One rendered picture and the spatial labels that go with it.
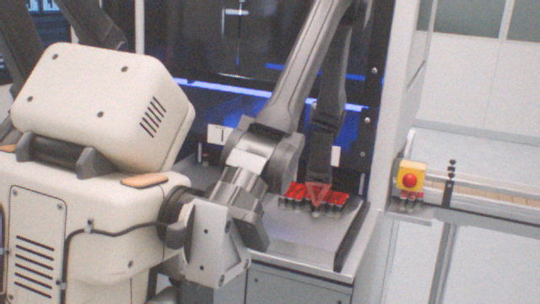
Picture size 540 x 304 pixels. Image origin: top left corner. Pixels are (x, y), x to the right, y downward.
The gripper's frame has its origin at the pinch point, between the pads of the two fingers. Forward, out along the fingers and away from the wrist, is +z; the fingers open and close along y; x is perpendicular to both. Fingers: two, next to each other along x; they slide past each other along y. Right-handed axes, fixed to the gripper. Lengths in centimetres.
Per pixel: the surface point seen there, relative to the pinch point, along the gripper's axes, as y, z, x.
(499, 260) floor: 161, 97, -115
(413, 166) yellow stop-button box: 12.0, -7.8, -26.4
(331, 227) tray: -1.5, 6.6, -4.5
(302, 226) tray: -2.9, 6.4, 3.1
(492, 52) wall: 448, 8, -179
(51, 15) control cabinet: 21, -42, 80
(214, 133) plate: 27.2, -8.4, 32.9
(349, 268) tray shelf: -21.1, 6.8, -8.5
